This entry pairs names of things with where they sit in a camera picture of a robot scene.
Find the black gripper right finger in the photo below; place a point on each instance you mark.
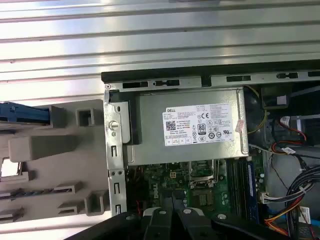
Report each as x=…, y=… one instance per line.
x=190, y=225

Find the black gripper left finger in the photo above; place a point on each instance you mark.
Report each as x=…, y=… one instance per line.
x=160, y=225

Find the hard disk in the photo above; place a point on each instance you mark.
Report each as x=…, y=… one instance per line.
x=22, y=112

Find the gold chipset heat sink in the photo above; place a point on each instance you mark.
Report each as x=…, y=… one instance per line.
x=202, y=200

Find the green motherboard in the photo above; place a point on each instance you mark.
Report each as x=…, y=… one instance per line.
x=155, y=180

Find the CPU socket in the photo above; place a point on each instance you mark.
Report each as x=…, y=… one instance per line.
x=202, y=172

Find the blue RAM stick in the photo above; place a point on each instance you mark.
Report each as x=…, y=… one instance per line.
x=252, y=190

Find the black open PC case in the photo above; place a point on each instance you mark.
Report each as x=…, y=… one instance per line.
x=115, y=150

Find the grey power supply unit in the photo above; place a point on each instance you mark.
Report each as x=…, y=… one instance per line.
x=150, y=125

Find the grey parts rack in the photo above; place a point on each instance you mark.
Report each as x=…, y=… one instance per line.
x=62, y=175

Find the dark RAM stick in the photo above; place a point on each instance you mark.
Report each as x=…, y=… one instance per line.
x=30, y=193

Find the metal drive cage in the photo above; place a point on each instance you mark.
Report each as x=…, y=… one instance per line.
x=306, y=127

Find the silver CPU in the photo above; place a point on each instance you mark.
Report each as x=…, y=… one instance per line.
x=10, y=168

